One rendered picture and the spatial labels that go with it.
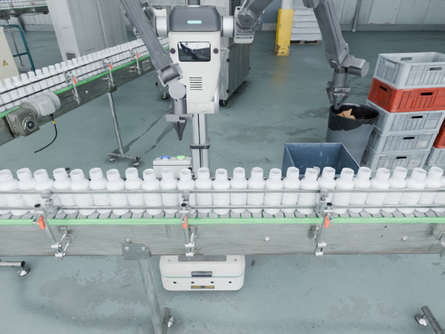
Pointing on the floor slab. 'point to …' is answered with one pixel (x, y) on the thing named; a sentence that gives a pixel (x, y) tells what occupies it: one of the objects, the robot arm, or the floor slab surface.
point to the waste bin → (351, 128)
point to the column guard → (283, 32)
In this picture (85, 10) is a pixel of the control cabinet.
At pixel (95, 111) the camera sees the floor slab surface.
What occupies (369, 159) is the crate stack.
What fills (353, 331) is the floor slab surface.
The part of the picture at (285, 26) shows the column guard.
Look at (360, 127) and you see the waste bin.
